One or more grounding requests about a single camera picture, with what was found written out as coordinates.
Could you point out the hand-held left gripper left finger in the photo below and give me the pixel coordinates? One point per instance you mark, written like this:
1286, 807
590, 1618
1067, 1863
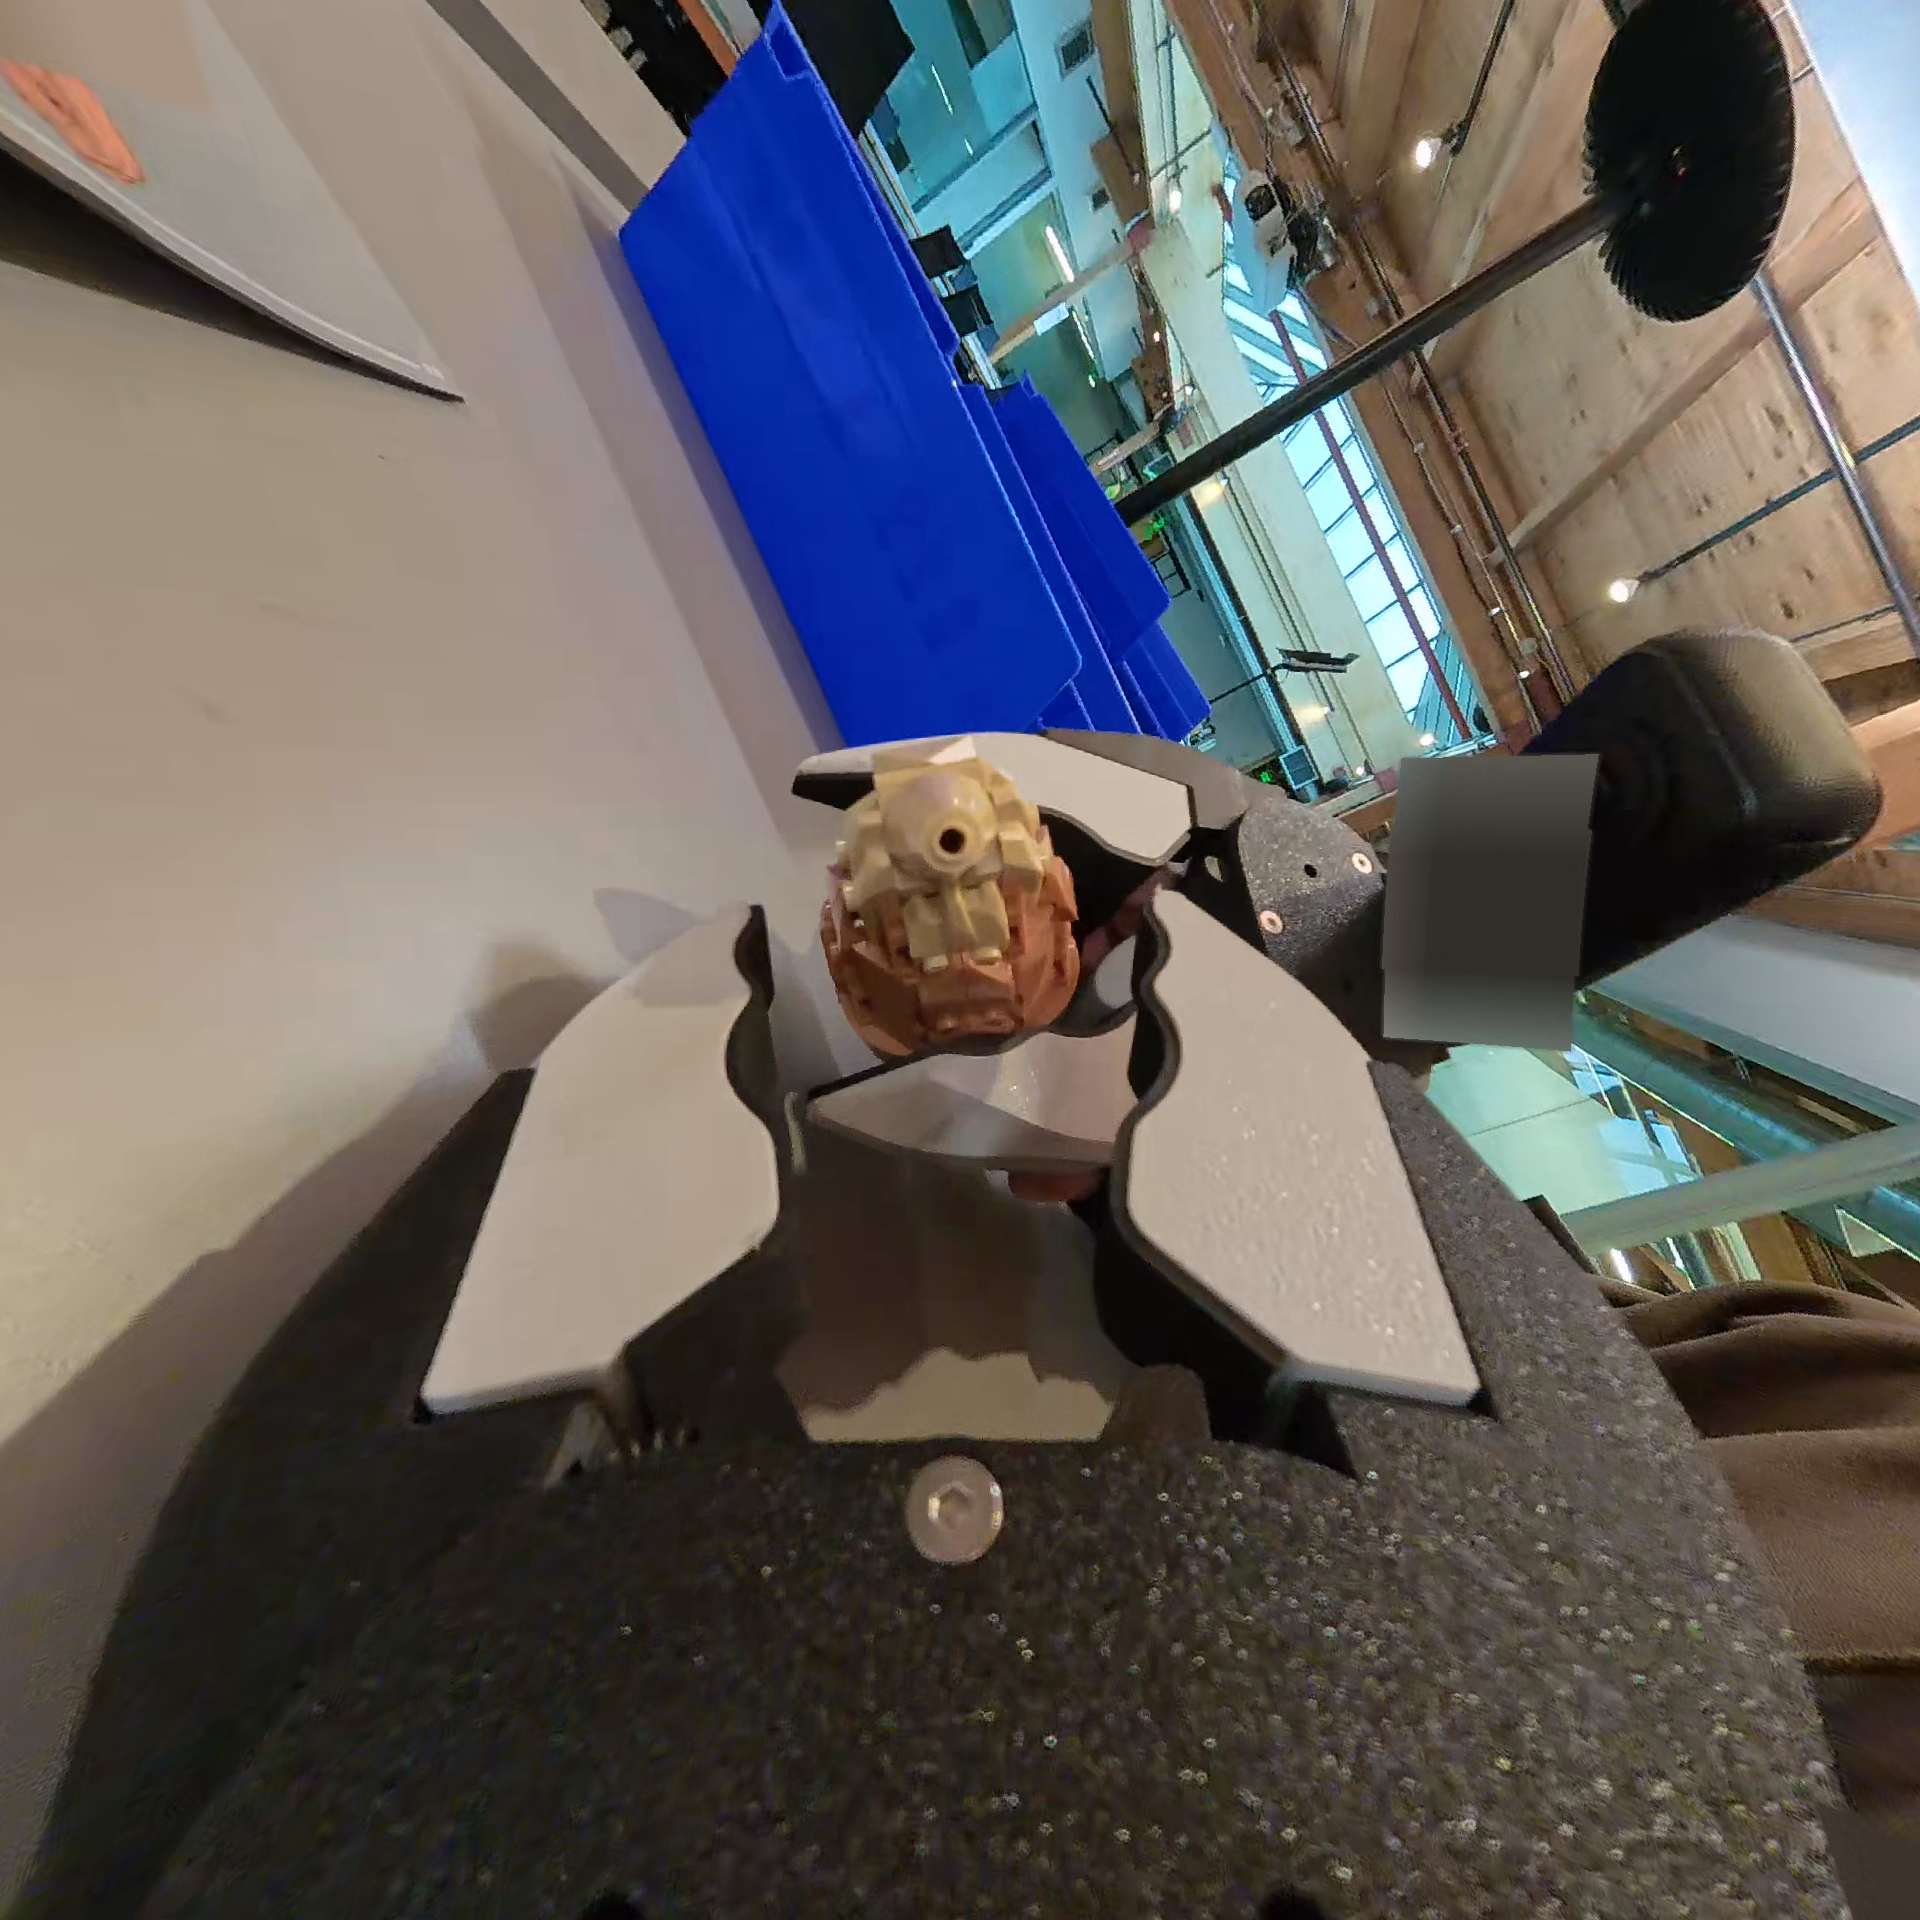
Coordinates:
600, 1201

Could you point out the grey instruction booklet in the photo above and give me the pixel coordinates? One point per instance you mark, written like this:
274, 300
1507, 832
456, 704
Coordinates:
224, 194

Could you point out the black hanging panel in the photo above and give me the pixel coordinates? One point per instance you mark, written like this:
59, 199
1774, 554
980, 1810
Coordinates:
850, 52

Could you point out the grey desk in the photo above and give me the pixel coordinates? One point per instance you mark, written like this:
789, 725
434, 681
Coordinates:
300, 675

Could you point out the blue plastic bin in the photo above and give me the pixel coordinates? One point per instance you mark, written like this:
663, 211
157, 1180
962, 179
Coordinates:
1096, 570
840, 376

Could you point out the orange brick claw model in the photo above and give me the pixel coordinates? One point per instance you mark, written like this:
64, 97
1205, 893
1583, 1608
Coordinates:
946, 930

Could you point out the person's right hand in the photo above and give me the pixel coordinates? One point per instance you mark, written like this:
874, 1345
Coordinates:
1060, 1184

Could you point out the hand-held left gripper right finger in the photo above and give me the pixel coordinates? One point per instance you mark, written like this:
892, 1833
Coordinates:
1290, 1201

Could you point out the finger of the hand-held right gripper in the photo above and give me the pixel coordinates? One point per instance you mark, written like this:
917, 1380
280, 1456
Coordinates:
974, 1119
1109, 796

